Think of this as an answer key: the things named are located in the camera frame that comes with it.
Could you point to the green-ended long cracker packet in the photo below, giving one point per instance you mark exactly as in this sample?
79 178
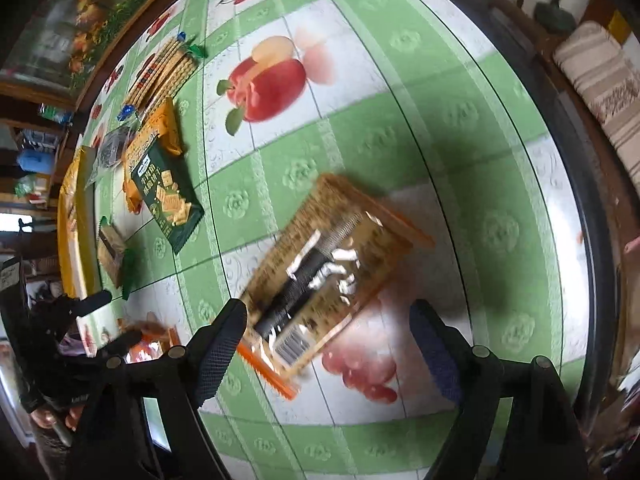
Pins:
172 82

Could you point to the large orange cracker packet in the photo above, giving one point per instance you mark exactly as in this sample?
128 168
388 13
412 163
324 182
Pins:
160 125

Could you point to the green fruit-print tablecloth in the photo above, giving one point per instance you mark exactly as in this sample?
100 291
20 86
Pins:
400 160

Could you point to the green-label bottle pack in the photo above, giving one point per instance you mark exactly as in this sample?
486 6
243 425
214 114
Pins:
54 113

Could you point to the small green-ended cracker packet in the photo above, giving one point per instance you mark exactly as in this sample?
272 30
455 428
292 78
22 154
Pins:
112 255

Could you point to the striped beige cushion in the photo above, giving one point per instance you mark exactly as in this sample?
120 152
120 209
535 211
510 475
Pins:
600 85

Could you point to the clear bag of dark snacks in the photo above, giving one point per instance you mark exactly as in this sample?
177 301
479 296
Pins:
112 149

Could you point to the green plastic bag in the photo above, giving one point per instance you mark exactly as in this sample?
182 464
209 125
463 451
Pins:
26 187

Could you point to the person's left hand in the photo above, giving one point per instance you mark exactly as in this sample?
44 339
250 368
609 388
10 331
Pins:
45 417

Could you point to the yellow cardboard box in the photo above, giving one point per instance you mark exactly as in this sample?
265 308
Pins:
67 240

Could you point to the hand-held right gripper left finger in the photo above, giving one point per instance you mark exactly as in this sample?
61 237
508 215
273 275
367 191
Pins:
220 347

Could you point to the orange-edged clear cracker packet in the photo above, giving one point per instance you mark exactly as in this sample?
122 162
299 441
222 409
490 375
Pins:
325 270

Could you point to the wooden cabinet with flower-print glass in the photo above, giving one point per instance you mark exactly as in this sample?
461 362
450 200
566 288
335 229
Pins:
60 25

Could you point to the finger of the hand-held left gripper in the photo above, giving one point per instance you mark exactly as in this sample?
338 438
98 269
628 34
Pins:
122 342
92 301

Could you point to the dark green object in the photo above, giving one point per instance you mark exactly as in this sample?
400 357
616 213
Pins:
554 15

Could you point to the orange-red snack packet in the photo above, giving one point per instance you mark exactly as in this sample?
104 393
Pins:
150 347

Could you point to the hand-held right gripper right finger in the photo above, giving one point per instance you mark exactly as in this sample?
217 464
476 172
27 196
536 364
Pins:
435 355

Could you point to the dark green cracker packet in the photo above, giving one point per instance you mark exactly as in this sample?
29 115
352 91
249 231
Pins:
167 190

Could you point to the blue-ended long cracker packet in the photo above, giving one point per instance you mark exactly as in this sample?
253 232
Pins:
150 75

